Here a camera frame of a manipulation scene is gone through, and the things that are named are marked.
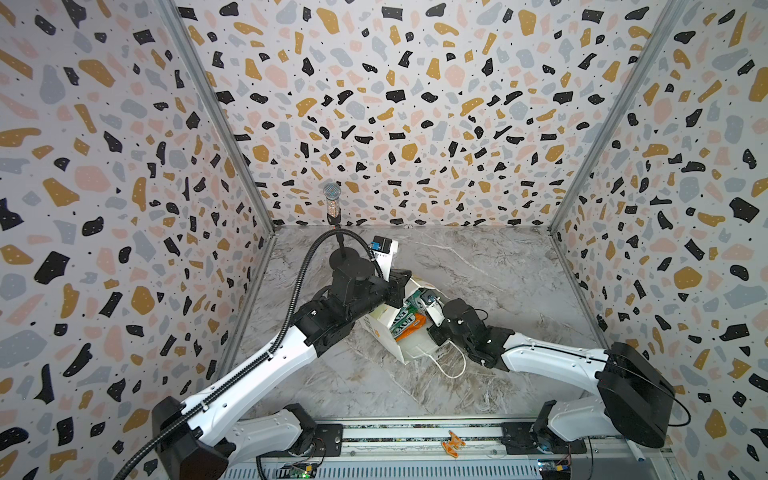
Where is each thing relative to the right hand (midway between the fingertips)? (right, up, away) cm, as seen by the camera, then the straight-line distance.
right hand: (423, 308), depth 83 cm
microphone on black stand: (-26, +33, +3) cm, 42 cm away
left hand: (-4, +12, -16) cm, 20 cm away
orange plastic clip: (+7, -32, -10) cm, 34 cm away
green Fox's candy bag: (-4, -3, +3) cm, 6 cm away
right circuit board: (+30, -37, -12) cm, 49 cm away
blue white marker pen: (+51, -33, -12) cm, 62 cm away
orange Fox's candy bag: (-1, -5, +4) cm, 6 cm away
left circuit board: (-31, -36, -13) cm, 49 cm away
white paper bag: (-12, -2, -10) cm, 16 cm away
